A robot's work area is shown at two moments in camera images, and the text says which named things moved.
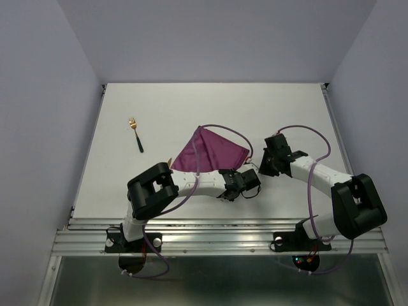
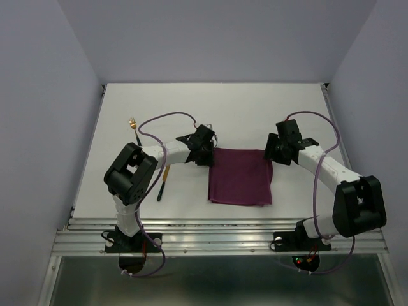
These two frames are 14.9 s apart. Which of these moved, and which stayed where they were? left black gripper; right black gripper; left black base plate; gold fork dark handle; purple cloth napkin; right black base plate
Moved: right black gripper; left black gripper; purple cloth napkin
Stayed: right black base plate; gold fork dark handle; left black base plate
